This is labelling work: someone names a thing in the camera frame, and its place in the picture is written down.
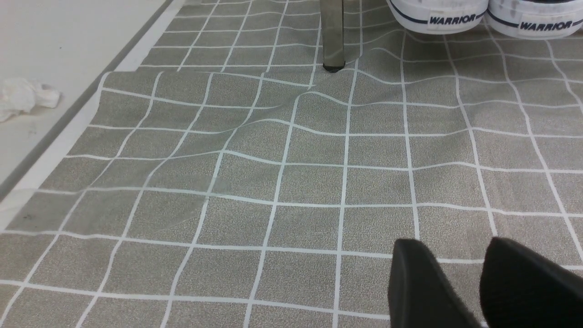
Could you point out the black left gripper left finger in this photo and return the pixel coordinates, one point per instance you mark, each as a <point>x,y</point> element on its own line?
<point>419,294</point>

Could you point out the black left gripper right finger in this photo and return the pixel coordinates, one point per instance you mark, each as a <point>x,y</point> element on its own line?
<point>519,288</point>

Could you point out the steel shoe rack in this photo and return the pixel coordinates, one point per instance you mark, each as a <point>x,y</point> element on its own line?
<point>332,31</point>

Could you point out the grey checked tablecloth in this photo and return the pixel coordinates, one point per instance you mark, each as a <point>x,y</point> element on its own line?
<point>231,182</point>

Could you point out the navy Warrior sneaker right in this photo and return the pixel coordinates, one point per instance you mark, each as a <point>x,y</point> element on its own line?
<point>535,19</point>

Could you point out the navy warrior sneaker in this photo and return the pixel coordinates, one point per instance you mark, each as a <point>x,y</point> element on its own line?
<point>438,17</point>
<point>535,19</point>

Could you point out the navy Warrior sneaker left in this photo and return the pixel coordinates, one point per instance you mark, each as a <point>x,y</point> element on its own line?
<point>438,17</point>

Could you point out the crumpled white tissue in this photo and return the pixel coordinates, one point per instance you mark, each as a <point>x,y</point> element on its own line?
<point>19,95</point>

